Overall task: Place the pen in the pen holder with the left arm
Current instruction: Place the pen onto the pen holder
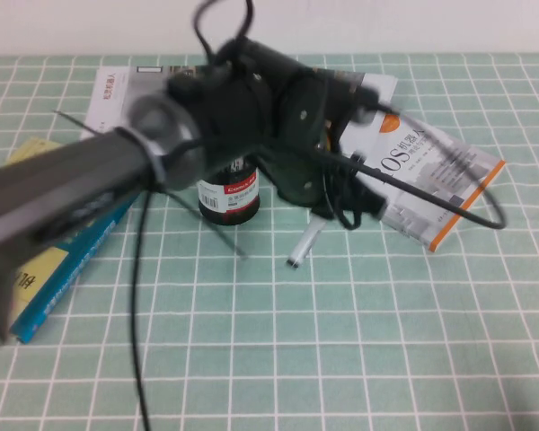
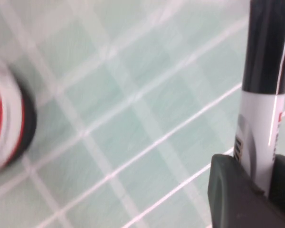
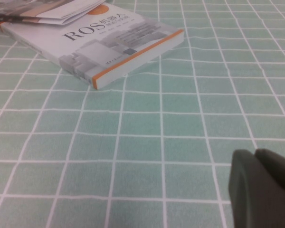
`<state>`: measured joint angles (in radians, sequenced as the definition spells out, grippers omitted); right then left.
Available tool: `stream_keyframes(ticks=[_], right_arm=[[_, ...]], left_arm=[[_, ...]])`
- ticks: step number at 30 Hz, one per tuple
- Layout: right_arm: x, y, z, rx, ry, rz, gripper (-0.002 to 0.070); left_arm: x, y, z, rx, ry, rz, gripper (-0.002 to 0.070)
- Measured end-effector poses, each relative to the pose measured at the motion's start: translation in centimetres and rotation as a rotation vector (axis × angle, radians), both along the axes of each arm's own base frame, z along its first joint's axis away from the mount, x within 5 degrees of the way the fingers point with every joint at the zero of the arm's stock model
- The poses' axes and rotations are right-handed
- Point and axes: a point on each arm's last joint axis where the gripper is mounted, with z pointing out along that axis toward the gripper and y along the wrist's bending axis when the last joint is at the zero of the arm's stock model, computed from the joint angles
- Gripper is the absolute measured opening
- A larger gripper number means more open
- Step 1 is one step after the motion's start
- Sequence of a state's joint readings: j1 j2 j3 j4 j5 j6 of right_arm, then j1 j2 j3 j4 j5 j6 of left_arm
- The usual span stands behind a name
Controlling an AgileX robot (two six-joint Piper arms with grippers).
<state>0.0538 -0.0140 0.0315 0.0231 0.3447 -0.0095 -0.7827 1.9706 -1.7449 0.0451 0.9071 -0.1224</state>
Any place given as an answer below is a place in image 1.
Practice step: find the left gripper dark green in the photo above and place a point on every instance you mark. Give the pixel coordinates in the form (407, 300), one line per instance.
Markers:
(303, 112)

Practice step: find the white marker pen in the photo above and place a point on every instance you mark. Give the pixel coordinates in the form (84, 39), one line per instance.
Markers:
(306, 242)

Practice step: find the left robot arm dark grey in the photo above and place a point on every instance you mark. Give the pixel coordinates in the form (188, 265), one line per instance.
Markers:
(94, 179)

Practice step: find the black mesh pen holder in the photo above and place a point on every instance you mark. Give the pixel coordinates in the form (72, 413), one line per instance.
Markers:
(229, 202)

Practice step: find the white ROS book orange edge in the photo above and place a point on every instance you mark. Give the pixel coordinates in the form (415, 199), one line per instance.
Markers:
(440, 179)

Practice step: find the white brochure with office photo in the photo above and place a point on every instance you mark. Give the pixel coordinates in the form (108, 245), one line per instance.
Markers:
(377, 83)
(112, 94)

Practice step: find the green checked tablecloth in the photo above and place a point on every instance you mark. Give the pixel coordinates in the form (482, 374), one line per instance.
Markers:
(341, 336)

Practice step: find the yellow and blue hardcover book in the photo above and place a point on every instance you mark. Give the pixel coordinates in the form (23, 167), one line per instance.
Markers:
(58, 265)

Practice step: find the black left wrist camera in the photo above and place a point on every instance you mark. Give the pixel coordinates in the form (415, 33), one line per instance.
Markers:
(296, 63)

